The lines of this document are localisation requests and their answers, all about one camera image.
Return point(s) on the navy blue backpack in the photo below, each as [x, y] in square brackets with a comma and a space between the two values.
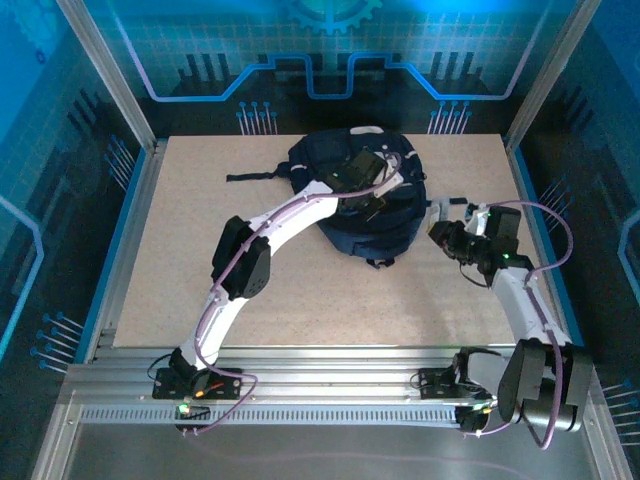
[380, 235]

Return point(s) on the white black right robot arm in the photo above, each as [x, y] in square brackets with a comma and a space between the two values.
[520, 300]

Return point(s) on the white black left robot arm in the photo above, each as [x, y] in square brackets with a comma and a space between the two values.
[300, 215]

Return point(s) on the small black control board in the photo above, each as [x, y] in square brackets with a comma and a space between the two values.
[192, 412]
[472, 419]

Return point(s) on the grey metal tray panel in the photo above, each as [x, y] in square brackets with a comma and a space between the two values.
[325, 450]

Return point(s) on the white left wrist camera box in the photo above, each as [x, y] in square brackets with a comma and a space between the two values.
[387, 187]

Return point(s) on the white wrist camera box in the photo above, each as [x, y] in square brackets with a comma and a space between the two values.
[387, 187]
[476, 220]

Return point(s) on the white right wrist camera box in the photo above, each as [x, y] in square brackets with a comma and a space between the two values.
[476, 220]

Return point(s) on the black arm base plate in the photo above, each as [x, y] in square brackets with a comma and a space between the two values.
[170, 385]
[435, 382]

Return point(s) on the aluminium frame post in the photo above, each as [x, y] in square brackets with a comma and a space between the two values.
[554, 65]
[106, 65]

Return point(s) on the aluminium mounting rail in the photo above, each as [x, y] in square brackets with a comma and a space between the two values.
[325, 375]

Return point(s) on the aluminium table side rail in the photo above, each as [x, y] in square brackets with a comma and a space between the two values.
[131, 240]

